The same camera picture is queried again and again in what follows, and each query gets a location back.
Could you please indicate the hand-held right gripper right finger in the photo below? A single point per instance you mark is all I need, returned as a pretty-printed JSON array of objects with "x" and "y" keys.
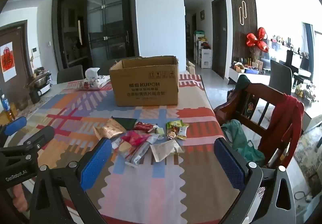
[{"x": 230, "y": 163}]

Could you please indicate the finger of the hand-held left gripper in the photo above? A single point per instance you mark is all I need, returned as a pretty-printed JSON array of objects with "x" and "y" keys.
[
  {"x": 40, "y": 136},
  {"x": 15, "y": 124}
]

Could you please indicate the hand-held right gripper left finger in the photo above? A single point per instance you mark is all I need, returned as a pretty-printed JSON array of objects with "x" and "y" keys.
[{"x": 96, "y": 161}]

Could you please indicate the pale green candy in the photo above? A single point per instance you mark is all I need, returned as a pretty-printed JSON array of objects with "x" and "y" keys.
[{"x": 159, "y": 131}]

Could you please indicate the brown cardboard box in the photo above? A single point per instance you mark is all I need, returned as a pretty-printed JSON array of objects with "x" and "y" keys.
[{"x": 143, "y": 88}]

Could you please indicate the person's left hand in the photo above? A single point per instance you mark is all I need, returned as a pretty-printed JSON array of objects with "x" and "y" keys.
[{"x": 19, "y": 197}]

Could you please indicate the water bottle with blue label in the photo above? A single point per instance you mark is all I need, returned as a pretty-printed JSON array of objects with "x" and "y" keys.
[{"x": 5, "y": 104}]

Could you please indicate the green bag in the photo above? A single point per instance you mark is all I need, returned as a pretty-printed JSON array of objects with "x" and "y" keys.
[{"x": 236, "y": 136}]

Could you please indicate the clear cookie packet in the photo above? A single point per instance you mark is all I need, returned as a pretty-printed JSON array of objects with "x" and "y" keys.
[{"x": 122, "y": 148}]

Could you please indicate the black mug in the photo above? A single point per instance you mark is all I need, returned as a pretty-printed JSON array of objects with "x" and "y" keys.
[{"x": 34, "y": 97}]

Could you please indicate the gold snack packet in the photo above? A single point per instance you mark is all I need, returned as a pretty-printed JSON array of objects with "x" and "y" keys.
[{"x": 110, "y": 129}]

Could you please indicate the grey snack packet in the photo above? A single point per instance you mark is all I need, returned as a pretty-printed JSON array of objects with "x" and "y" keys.
[{"x": 140, "y": 152}]

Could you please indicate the dark green snack packet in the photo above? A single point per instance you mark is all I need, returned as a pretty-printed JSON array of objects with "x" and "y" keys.
[{"x": 125, "y": 123}]

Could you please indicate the electric cooking pot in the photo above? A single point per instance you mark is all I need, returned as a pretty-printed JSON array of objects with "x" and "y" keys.
[{"x": 41, "y": 82}]

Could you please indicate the yellow snack packet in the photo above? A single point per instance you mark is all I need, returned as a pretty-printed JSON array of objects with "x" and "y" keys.
[{"x": 182, "y": 132}]

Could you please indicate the cartoon figure candy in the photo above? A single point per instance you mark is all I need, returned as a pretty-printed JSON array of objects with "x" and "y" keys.
[{"x": 171, "y": 135}]

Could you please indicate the red door poster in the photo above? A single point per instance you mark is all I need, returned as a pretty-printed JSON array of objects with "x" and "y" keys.
[{"x": 7, "y": 59}]

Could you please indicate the grey dining chair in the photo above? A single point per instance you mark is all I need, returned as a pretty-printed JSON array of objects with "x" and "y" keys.
[
  {"x": 108, "y": 64},
  {"x": 70, "y": 73},
  {"x": 280, "y": 75}
]

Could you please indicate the red garment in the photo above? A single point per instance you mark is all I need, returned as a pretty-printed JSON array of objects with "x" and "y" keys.
[{"x": 289, "y": 118}]

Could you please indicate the white intercom panel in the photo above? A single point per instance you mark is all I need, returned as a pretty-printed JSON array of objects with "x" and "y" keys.
[{"x": 34, "y": 50}]

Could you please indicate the floral tissue pack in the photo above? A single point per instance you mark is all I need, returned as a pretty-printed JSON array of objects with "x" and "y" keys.
[{"x": 95, "y": 82}]

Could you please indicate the dark wooden chair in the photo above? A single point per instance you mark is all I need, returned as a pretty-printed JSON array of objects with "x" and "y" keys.
[{"x": 261, "y": 90}]

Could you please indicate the dark green cloth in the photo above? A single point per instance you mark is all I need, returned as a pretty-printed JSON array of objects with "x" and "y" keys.
[{"x": 243, "y": 83}]

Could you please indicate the white low cabinet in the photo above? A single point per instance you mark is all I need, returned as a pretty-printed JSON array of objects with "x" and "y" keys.
[{"x": 249, "y": 77}]

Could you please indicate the brown entrance door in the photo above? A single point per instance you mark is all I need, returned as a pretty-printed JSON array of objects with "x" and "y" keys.
[{"x": 21, "y": 35}]

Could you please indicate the hallway cardboard boxes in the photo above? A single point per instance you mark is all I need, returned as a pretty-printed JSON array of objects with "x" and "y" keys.
[{"x": 191, "y": 67}]

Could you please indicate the white shelf unit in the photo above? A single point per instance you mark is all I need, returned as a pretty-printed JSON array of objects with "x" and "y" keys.
[{"x": 205, "y": 58}]

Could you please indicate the red foil balloons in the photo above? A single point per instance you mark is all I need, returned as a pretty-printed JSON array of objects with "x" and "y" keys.
[{"x": 261, "y": 44}]

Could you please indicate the dark hallway door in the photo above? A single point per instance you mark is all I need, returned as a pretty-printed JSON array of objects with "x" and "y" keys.
[{"x": 218, "y": 38}]

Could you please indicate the dark glass sliding door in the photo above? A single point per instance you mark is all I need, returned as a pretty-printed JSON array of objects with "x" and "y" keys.
[{"x": 108, "y": 25}]

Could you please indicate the gold wall lamp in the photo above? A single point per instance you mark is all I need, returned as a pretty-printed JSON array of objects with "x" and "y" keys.
[{"x": 240, "y": 12}]

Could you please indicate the small wall picture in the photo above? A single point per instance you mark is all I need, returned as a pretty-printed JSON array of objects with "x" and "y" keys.
[{"x": 202, "y": 15}]

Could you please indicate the dark slatted wall panel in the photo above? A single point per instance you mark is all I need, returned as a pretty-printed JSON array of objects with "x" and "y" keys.
[{"x": 250, "y": 0}]

